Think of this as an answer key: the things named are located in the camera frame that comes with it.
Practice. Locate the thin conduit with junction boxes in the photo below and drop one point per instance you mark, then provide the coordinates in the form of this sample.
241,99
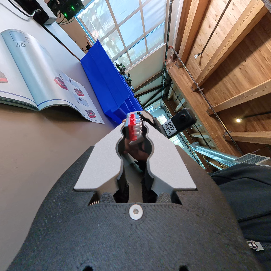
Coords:
216,25

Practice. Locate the black ceiling pipe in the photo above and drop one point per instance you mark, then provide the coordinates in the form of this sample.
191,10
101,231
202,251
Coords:
168,31

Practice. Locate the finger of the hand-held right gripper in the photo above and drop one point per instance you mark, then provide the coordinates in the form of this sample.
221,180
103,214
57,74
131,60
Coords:
135,142
149,118

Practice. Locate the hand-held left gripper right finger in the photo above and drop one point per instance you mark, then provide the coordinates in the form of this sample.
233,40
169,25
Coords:
169,167

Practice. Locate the large paned window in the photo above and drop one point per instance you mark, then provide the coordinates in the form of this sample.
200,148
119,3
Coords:
131,31

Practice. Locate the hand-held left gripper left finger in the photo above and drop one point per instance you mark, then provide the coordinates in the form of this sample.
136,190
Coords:
99,165

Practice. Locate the silver air duct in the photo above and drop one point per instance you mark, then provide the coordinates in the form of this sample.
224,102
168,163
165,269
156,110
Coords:
211,153

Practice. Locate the white track spotlight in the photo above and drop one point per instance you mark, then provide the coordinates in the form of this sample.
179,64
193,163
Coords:
196,56

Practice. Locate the person's right hand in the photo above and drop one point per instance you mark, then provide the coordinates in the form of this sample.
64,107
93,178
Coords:
135,153

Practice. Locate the red and clear brick assembly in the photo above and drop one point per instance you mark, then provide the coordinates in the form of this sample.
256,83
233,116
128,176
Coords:
132,131

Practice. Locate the ribbed blue parts bin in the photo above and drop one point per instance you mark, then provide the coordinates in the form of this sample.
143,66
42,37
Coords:
131,103

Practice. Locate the toy brick instruction booklet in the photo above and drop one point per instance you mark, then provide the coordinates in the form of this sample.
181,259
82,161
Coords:
31,69

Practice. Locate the grey desk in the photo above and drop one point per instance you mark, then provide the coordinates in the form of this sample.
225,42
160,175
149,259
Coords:
31,148

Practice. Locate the white vent grille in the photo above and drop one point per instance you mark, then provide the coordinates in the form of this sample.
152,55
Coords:
252,159

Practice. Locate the large blue plastic bin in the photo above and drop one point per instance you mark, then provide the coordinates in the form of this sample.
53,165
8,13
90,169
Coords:
101,80

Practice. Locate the black power station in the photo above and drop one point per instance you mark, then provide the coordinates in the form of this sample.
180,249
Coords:
42,12

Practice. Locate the person's dark jacket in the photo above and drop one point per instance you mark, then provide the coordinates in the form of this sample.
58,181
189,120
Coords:
243,190

